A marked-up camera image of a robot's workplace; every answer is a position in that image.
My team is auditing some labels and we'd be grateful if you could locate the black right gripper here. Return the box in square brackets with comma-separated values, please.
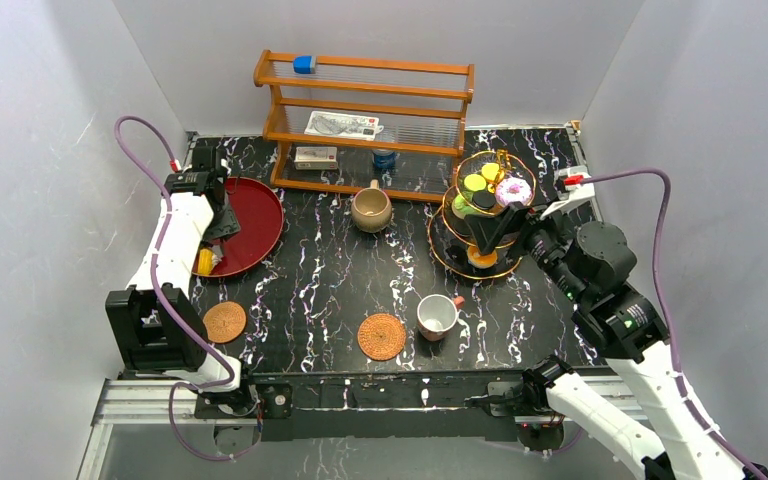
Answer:
[461, 196, 586, 303]

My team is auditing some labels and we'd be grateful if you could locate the black round cookie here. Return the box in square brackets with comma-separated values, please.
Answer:
[471, 190, 496, 212]

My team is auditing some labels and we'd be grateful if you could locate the orange white round cake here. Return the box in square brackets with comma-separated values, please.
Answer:
[467, 245, 498, 270]

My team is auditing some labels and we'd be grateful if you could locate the yellow striped toy cake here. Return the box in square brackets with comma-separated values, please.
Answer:
[195, 248, 215, 276]

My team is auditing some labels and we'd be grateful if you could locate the green frosted donut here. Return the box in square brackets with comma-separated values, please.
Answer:
[451, 194, 475, 220]

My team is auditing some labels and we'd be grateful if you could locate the pink frosted donut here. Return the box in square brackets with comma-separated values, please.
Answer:
[494, 177, 533, 207]

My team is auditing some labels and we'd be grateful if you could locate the three-tier glass gold stand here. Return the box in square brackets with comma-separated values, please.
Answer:
[427, 149, 536, 280]

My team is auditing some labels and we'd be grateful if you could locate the green round cookie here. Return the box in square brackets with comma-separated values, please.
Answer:
[463, 173, 487, 192]

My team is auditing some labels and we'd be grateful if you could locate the orange round cookie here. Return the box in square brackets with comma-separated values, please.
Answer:
[481, 162, 505, 184]

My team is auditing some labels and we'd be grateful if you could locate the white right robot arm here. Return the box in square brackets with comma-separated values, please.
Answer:
[465, 203, 768, 479]

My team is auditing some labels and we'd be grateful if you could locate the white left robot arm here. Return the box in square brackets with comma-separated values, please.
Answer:
[105, 147, 259, 416]

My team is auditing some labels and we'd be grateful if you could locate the red round tray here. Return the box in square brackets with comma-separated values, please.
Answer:
[192, 177, 284, 278]

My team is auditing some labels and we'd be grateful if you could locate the left woven rattan coaster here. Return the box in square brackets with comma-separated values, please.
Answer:
[203, 301, 247, 344]

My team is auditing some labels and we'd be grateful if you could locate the woven rattan coaster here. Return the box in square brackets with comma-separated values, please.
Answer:
[357, 313, 407, 361]
[203, 301, 247, 344]

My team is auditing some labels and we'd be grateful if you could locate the pink floral mug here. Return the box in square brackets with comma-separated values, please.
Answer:
[416, 294, 465, 342]

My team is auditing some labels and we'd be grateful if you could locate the small white red box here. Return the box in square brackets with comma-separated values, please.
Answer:
[293, 146, 338, 171]

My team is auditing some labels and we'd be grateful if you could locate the beige ceramic pitcher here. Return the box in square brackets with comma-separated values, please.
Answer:
[351, 179, 393, 233]

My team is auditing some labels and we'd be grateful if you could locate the blue bottle cap jar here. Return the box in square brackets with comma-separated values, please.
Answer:
[372, 149, 397, 170]

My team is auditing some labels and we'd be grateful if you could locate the white plastic packet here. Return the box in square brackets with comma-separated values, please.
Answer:
[304, 111, 384, 141]

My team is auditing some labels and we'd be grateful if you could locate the centre woven rattan coaster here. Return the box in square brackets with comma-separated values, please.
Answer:
[357, 313, 407, 361]

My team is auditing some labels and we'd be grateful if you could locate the wooden shelf rack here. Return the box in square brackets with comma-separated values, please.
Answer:
[253, 50, 475, 202]

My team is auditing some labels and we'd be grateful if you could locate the blue white eraser block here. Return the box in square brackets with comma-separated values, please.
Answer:
[292, 55, 317, 75]

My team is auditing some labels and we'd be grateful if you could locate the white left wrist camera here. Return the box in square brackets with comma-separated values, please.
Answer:
[219, 159, 230, 178]

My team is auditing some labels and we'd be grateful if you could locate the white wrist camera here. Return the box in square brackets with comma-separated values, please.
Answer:
[219, 159, 230, 178]
[539, 166, 595, 220]

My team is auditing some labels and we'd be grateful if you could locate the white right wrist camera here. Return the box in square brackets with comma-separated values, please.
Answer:
[539, 166, 595, 220]

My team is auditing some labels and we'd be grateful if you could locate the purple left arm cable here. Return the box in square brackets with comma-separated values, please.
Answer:
[114, 115, 263, 463]

